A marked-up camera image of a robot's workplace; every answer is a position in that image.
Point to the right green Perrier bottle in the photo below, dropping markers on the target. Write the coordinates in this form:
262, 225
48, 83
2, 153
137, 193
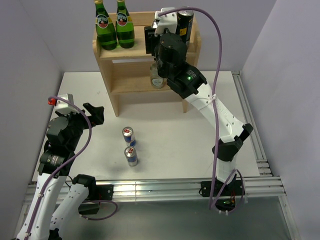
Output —
124, 26

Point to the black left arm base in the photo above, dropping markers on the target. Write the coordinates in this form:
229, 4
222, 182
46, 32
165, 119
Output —
101, 192

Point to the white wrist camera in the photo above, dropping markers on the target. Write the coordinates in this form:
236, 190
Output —
62, 107
167, 19

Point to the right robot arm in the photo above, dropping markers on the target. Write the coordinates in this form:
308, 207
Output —
189, 83

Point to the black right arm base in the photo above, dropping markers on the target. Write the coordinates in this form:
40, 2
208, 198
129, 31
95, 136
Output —
235, 188

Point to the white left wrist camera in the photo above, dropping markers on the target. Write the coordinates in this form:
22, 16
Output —
62, 107

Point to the green perrier bottle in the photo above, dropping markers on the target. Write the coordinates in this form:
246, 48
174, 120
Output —
105, 29
124, 26

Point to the left green Perrier bottle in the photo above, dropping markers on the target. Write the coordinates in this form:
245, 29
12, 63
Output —
105, 29

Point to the aluminium rail frame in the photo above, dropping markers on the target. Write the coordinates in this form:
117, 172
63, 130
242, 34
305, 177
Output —
174, 148

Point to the blue silver energy can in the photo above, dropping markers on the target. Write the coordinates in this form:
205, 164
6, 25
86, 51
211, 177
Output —
131, 156
129, 136

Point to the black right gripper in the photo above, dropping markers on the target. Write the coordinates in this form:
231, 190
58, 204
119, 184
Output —
150, 39

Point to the wooden shelf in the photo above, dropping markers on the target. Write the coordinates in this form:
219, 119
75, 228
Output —
127, 70

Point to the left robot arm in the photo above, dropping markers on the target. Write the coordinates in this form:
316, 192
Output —
63, 135

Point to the black yellow can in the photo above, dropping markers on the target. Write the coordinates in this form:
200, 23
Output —
154, 24
184, 25

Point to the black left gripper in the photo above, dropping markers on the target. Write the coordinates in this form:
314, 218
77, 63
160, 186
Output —
97, 116

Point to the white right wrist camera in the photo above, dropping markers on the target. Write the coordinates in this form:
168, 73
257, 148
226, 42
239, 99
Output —
167, 19

